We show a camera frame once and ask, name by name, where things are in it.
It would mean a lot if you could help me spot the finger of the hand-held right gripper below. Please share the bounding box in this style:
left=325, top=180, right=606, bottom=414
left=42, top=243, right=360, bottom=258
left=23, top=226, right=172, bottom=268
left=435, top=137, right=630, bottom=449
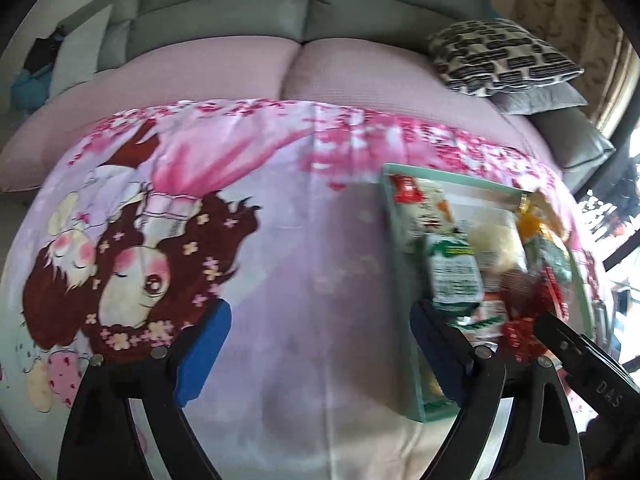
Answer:
left=532, top=310, right=596, bottom=361

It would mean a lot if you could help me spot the teal-edged white box tray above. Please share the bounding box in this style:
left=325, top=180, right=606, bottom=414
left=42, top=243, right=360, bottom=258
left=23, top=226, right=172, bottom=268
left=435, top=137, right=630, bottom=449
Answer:
left=377, top=162, right=598, bottom=423

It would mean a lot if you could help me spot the blue cloth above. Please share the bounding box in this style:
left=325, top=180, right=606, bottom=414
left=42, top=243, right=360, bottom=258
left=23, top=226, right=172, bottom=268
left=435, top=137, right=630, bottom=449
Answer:
left=11, top=70, right=51, bottom=113

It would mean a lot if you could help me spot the orange jelly packet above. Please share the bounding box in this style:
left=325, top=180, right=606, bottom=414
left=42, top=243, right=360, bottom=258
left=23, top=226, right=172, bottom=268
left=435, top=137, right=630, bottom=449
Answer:
left=515, top=195, right=556, bottom=241

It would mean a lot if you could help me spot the white snack packet orange print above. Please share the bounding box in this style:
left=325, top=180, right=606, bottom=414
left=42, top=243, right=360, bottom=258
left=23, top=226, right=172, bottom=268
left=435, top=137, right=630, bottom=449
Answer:
left=387, top=172, right=453, bottom=241

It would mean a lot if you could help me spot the grey pillow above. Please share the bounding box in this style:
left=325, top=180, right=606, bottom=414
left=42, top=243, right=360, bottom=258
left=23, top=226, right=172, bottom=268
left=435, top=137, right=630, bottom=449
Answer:
left=492, top=80, right=588, bottom=116

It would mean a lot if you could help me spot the dark bag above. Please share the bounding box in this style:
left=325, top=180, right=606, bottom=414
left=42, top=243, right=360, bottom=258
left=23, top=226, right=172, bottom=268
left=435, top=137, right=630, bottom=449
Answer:
left=25, top=27, right=66, bottom=73

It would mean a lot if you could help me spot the pink printed blanket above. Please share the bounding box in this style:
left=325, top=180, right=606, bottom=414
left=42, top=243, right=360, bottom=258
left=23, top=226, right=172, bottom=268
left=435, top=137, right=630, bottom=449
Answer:
left=0, top=100, right=616, bottom=480

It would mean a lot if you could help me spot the green and white snack packet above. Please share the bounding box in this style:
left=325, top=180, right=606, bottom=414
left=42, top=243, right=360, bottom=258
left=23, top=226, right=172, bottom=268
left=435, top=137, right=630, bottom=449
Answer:
left=425, top=237, right=483, bottom=311

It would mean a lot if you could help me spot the beige patterned curtain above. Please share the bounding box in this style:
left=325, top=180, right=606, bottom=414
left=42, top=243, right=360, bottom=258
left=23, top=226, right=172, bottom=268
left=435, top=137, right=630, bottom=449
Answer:
left=515, top=0, right=636, bottom=131

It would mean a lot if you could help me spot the black metal railing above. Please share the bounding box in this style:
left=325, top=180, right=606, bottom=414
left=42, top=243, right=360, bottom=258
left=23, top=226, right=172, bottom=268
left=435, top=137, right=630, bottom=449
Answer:
left=585, top=180, right=640, bottom=276

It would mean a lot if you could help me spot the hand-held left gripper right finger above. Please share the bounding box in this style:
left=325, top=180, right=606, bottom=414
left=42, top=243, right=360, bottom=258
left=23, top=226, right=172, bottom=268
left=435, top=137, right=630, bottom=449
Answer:
left=409, top=305, right=586, bottom=480

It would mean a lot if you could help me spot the pink sofa cover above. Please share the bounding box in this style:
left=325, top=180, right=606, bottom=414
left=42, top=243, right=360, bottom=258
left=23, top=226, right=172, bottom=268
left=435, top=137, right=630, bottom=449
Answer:
left=0, top=37, right=556, bottom=206

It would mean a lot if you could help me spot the black and white patterned pillow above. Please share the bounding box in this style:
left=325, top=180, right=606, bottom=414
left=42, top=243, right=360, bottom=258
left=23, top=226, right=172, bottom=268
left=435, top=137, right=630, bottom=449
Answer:
left=427, top=19, right=585, bottom=97

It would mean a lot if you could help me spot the red snack packet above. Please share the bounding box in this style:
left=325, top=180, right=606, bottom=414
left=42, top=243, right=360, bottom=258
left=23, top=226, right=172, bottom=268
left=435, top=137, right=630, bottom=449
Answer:
left=500, top=310, right=541, bottom=356

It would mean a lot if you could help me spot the grey sofa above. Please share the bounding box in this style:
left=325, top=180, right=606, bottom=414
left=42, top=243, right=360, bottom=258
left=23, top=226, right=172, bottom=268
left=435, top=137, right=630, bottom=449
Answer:
left=50, top=0, right=616, bottom=176

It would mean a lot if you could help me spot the clear pale bun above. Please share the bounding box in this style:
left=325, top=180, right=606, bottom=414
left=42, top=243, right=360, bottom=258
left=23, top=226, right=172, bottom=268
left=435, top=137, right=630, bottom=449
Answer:
left=467, top=210, right=518, bottom=271

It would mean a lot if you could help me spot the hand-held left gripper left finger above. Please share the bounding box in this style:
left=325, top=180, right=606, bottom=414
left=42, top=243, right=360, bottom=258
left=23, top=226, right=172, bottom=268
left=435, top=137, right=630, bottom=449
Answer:
left=57, top=300, right=233, bottom=480

